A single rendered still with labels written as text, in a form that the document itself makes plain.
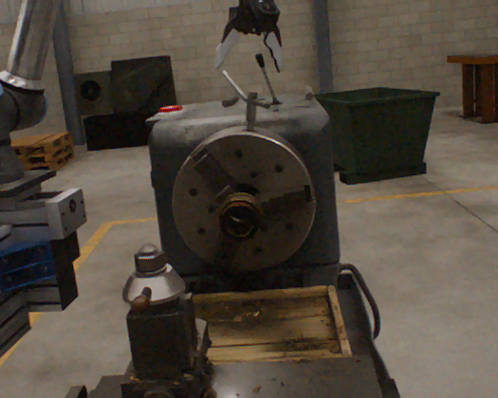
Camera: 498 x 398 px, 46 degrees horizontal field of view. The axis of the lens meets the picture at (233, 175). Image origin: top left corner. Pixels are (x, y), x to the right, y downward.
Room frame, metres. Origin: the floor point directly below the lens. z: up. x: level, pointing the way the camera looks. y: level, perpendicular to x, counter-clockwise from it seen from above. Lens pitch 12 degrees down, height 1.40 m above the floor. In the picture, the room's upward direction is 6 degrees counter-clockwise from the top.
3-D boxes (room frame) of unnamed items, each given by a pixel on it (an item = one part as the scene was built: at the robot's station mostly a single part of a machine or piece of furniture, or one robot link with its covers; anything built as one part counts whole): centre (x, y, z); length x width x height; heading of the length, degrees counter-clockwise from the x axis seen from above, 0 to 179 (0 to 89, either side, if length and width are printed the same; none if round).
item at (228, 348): (1.02, 0.00, 0.89); 0.36 x 0.30 x 0.04; 85
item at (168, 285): (0.69, 0.11, 1.13); 0.08 x 0.08 x 0.03
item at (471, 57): (9.38, -4.06, 0.50); 1.61 x 0.44 x 1.00; 177
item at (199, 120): (1.68, -0.04, 1.06); 0.59 x 0.48 x 0.39; 175
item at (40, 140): (8.91, 2.97, 0.22); 1.25 x 0.86 x 0.44; 0
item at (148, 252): (0.69, 0.11, 1.17); 0.04 x 0.04 x 0.03
